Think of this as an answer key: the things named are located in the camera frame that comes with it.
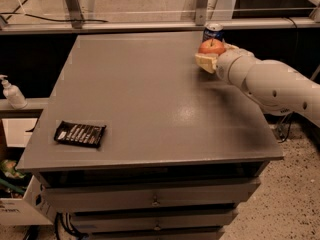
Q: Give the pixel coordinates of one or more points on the black snack bar wrapper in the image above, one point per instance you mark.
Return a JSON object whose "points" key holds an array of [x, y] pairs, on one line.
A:
{"points": [[82, 135]]}

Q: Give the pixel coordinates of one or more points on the white pump bottle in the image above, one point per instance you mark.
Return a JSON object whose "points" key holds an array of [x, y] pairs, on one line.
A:
{"points": [[13, 94]]}

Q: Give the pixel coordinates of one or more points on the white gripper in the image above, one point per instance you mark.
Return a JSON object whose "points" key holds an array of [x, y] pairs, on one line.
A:
{"points": [[227, 66]]}

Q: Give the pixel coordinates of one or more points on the red apple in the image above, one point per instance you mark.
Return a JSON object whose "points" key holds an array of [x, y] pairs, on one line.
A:
{"points": [[212, 46]]}

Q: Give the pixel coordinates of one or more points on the white cardboard box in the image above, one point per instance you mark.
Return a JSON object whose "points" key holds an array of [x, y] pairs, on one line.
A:
{"points": [[31, 209]]}

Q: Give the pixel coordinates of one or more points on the grey drawer cabinet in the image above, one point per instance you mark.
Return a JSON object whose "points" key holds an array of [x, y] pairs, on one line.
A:
{"points": [[181, 149]]}

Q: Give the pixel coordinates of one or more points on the blue pepsi can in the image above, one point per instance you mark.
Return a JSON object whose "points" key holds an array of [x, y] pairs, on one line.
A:
{"points": [[213, 31]]}

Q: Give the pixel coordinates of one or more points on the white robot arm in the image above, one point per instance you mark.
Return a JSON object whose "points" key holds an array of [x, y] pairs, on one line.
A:
{"points": [[275, 86]]}

